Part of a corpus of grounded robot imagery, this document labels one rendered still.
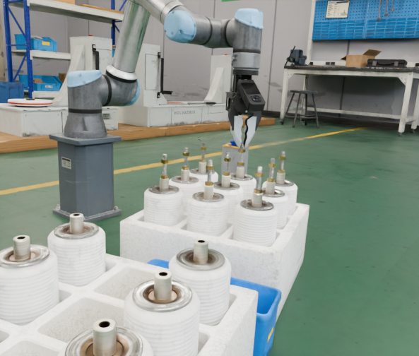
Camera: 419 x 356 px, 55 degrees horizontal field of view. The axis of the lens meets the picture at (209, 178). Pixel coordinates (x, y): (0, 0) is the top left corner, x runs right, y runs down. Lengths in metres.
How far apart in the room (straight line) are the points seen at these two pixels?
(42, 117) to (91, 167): 1.62
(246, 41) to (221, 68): 3.61
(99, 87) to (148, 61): 2.23
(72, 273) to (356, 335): 0.61
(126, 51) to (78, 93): 0.23
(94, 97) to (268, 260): 0.89
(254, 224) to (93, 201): 0.77
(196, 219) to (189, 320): 0.44
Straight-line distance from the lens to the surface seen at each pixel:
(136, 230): 0.97
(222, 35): 1.15
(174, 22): 1.07
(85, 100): 1.46
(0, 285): 0.64
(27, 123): 3.00
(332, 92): 6.15
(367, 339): 0.97
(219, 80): 4.65
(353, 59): 5.55
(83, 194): 1.48
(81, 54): 3.40
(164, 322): 0.49
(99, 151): 1.47
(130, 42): 1.48
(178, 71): 7.82
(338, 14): 6.09
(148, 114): 3.64
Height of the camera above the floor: 0.52
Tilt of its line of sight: 14 degrees down
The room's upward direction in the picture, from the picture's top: 3 degrees clockwise
